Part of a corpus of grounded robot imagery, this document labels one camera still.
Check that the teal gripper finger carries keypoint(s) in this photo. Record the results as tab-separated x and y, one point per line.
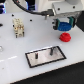
56	24
72	21

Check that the left metal peg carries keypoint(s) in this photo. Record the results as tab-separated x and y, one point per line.
36	54

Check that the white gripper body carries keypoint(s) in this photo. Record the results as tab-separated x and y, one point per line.
64	9

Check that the blue gear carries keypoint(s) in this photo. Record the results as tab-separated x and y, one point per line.
64	26

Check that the black-framed peg base plate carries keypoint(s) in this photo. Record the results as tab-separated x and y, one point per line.
44	56

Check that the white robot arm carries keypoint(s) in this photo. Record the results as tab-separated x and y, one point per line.
45	6

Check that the red gear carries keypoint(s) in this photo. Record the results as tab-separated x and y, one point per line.
65	37

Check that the metal peg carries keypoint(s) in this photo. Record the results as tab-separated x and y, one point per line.
36	54
51	51

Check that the right metal peg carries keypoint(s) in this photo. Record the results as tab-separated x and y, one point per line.
51	51

